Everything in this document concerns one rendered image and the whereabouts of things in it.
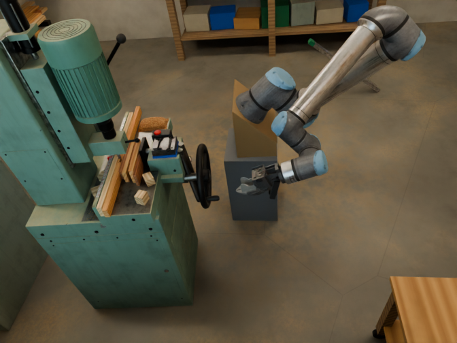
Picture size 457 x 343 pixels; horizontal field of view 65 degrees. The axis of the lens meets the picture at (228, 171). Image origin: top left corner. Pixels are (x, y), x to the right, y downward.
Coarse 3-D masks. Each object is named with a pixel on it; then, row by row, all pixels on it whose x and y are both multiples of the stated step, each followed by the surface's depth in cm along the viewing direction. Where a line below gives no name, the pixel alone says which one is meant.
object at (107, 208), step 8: (136, 112) 177; (136, 120) 173; (136, 128) 173; (128, 136) 164; (120, 176) 149; (112, 184) 143; (112, 192) 140; (112, 200) 139; (104, 208) 134; (112, 208) 139
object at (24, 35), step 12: (0, 0) 104; (12, 0) 106; (12, 12) 107; (12, 24) 110; (24, 24) 111; (36, 24) 115; (12, 36) 111; (24, 36) 111; (24, 48) 115; (36, 48) 116
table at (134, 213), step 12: (144, 132) 171; (144, 168) 153; (156, 180) 147; (168, 180) 153; (180, 180) 153; (120, 192) 145; (132, 192) 144; (156, 192) 145; (120, 204) 140; (132, 204) 140; (156, 204) 144; (120, 216) 137; (132, 216) 137; (144, 216) 137
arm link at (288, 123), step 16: (368, 16) 134; (384, 16) 133; (400, 16) 134; (368, 32) 135; (384, 32) 136; (352, 48) 136; (336, 64) 137; (352, 64) 138; (320, 80) 138; (336, 80) 138; (304, 96) 139; (320, 96) 138; (288, 112) 140; (304, 112) 139; (272, 128) 142; (288, 128) 139; (288, 144) 144
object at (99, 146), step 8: (96, 136) 145; (120, 136) 143; (88, 144) 142; (96, 144) 142; (104, 144) 142; (112, 144) 142; (120, 144) 142; (128, 144) 149; (96, 152) 145; (104, 152) 145; (112, 152) 145; (120, 152) 145
